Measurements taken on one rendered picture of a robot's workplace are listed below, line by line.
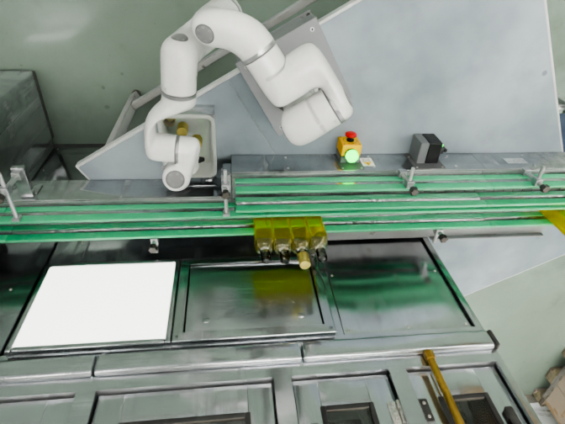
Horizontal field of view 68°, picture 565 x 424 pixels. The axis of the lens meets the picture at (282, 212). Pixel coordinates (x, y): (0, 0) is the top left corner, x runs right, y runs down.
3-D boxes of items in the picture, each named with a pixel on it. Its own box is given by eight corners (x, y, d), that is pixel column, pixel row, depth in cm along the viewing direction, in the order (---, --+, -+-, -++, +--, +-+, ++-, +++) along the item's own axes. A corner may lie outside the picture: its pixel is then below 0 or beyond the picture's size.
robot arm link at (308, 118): (273, 103, 110) (275, 127, 97) (316, 75, 106) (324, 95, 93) (293, 132, 115) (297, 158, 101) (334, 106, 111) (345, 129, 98)
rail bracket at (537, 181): (516, 172, 150) (539, 193, 139) (525, 155, 146) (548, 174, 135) (527, 172, 151) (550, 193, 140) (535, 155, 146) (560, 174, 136)
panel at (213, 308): (49, 269, 139) (6, 358, 111) (46, 263, 137) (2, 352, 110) (314, 259, 150) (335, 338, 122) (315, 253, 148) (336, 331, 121)
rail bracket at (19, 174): (29, 189, 142) (1, 230, 124) (13, 145, 132) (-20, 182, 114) (44, 189, 143) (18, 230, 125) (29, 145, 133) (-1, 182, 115)
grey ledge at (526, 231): (306, 225, 165) (311, 244, 156) (308, 208, 160) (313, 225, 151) (526, 219, 177) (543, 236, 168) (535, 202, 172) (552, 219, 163)
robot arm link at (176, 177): (162, 136, 108) (200, 140, 109) (167, 129, 117) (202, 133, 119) (161, 192, 113) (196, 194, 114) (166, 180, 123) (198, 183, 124)
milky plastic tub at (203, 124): (167, 165, 146) (164, 178, 139) (159, 103, 133) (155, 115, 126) (217, 165, 148) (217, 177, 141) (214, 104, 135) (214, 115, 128)
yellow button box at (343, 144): (335, 153, 151) (340, 163, 145) (337, 134, 147) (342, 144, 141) (354, 152, 152) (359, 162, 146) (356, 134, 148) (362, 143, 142)
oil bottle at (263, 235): (251, 216, 148) (256, 257, 131) (252, 204, 144) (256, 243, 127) (267, 216, 148) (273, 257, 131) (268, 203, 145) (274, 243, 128)
